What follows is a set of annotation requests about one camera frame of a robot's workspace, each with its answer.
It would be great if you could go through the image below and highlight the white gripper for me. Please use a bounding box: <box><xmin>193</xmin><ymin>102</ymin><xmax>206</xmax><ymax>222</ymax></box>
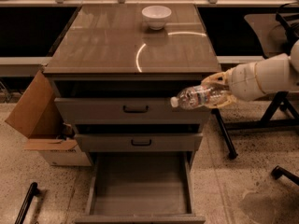
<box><xmin>201</xmin><ymin>63</ymin><xmax>264</xmax><ymax>109</ymax></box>

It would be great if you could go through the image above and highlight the clear plastic water bottle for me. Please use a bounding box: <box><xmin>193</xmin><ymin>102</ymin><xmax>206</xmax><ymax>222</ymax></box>
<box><xmin>170</xmin><ymin>84</ymin><xmax>231</xmax><ymax>110</ymax></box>

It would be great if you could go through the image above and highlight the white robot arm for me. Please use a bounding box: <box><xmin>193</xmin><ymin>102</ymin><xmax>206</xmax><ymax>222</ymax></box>
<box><xmin>203</xmin><ymin>41</ymin><xmax>299</xmax><ymax>108</ymax></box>

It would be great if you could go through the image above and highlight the middle grey drawer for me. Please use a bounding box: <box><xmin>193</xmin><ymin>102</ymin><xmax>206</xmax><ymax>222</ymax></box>
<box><xmin>75</xmin><ymin>124</ymin><xmax>202</xmax><ymax>152</ymax></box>

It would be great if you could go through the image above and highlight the grey drawer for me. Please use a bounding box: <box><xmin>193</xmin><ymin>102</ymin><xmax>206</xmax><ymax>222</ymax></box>
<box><xmin>75</xmin><ymin>152</ymin><xmax>206</xmax><ymax>224</ymax></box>
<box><xmin>75</xmin><ymin>124</ymin><xmax>202</xmax><ymax>152</ymax></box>
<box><xmin>52</xmin><ymin>79</ymin><xmax>215</xmax><ymax>126</ymax></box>

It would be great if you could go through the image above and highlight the grey drawer cabinet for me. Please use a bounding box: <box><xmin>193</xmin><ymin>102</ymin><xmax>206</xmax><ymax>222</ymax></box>
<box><xmin>42</xmin><ymin>3</ymin><xmax>222</xmax><ymax>224</ymax></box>

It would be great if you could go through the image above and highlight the bottom grey drawer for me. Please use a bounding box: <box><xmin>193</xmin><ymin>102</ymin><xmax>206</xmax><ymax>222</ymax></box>
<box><xmin>75</xmin><ymin>152</ymin><xmax>206</xmax><ymax>224</ymax></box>

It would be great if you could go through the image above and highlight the top grey drawer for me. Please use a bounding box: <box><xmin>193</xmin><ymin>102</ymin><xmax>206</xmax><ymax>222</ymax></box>
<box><xmin>52</xmin><ymin>79</ymin><xmax>215</xmax><ymax>126</ymax></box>

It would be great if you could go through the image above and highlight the black side table stand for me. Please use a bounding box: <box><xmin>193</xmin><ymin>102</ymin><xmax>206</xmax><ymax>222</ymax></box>
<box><xmin>210</xmin><ymin>2</ymin><xmax>299</xmax><ymax>161</ymax></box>

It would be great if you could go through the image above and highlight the black leg on floor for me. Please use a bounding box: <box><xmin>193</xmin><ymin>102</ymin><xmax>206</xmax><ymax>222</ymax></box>
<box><xmin>271</xmin><ymin>165</ymin><xmax>299</xmax><ymax>186</ymax></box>

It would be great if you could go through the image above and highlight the white ceramic bowl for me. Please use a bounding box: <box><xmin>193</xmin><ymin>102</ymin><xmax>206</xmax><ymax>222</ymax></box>
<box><xmin>142</xmin><ymin>6</ymin><xmax>172</xmax><ymax>30</ymax></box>

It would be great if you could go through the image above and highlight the open cardboard box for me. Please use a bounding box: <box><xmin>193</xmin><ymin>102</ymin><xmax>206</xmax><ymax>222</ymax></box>
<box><xmin>6</xmin><ymin>72</ymin><xmax>92</xmax><ymax>166</ymax></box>

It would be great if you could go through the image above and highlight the black bar on floor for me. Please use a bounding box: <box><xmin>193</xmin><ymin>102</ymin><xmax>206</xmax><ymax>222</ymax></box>
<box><xmin>14</xmin><ymin>182</ymin><xmax>39</xmax><ymax>224</ymax></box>

